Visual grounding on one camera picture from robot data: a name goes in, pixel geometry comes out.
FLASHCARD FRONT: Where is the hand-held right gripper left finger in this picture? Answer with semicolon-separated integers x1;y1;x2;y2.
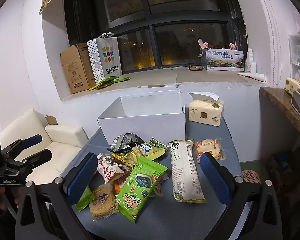
15;152;98;240

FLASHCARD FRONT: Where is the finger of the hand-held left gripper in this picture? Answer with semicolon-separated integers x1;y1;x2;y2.
1;134;43;158
22;149;53;171

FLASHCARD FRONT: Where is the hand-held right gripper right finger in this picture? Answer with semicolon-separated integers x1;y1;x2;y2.
199;152;283;240

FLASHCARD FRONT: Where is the red white snack packet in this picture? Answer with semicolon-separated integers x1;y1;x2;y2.
97;153;132;183

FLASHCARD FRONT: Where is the noodle snack packet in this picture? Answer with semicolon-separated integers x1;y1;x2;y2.
89;183;119;221

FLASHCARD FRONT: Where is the yellow chip bag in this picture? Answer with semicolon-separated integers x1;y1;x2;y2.
112;142;169;167

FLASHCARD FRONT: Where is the white cardboard box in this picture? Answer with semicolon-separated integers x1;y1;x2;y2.
97;85;186;146

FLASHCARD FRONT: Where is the person's left forearm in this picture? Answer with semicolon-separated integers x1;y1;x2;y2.
0;202;18;240

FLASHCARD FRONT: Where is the white sofa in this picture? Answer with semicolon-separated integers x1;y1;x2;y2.
0;108;89;188

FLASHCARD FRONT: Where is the small green packet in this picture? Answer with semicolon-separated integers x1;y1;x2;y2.
75;186;96;212

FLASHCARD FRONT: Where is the cardboard piece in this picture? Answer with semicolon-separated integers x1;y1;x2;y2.
45;115;59;126

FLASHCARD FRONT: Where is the small rice cracker packet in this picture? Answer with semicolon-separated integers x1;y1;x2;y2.
194;138;227;161

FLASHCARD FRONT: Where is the long white cracker package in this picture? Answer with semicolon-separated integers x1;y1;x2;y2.
168;139;207;204

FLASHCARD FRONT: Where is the round woven mat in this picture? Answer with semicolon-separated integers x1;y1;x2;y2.
241;170;262;184

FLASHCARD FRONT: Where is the orange snack packet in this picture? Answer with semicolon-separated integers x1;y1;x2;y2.
112;177;128;196

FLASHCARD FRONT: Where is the green seaweed snack bag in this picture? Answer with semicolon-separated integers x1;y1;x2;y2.
115;156;169;224

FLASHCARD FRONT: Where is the grey chip bag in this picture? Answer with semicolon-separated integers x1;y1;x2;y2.
107;132;147;153

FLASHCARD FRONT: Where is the green pea packet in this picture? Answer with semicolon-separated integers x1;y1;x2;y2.
149;137;169;153

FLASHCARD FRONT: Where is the yellow tissue pack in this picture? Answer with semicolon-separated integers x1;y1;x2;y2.
188;92;225;127

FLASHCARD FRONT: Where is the brown cardboard box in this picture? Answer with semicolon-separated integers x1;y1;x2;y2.
60;43;97;94

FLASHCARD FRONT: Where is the pile of green packets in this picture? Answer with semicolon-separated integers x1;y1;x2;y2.
88;76;131;91

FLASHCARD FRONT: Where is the brown stone counter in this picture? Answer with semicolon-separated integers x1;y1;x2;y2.
259;87;300;143

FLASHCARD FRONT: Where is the white paper cone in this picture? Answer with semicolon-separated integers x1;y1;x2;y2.
237;72;266;83

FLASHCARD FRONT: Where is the white dotted shopping bag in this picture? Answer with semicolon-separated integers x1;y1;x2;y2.
87;32;123;85

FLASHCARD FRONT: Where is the printed landscape box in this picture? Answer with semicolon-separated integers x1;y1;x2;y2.
201;48;245;71

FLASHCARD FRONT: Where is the white plastic bottle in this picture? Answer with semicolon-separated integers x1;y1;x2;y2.
245;48;257;74

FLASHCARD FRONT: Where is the small tissue pack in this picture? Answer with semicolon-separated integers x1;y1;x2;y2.
285;78;300;98

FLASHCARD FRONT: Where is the dark window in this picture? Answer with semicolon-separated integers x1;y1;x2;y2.
64;0;248;74

